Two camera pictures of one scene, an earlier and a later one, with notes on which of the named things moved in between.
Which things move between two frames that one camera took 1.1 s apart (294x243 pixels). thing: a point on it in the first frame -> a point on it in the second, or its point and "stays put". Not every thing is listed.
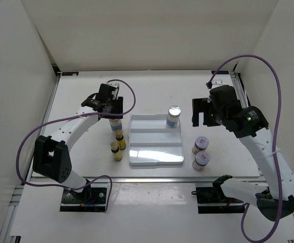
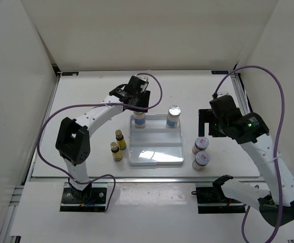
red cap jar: (202, 158) stays put
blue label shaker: (116, 124) -> (139, 119)
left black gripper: (118, 106) -> (144, 96)
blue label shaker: (174, 113) stays put
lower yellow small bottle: (117, 154) stays put
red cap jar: (201, 143) stays put
